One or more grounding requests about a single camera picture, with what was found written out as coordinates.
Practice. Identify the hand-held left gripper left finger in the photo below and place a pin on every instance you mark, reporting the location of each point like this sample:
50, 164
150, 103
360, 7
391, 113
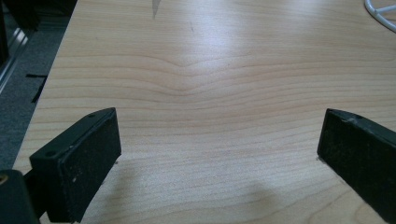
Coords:
74, 168

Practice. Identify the metal floor rail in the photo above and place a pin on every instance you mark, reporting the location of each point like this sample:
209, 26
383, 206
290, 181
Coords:
12, 53

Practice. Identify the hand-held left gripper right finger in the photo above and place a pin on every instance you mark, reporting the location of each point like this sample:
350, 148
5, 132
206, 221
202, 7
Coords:
358, 155

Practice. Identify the black stand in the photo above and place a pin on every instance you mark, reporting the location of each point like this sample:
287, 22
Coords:
25, 11

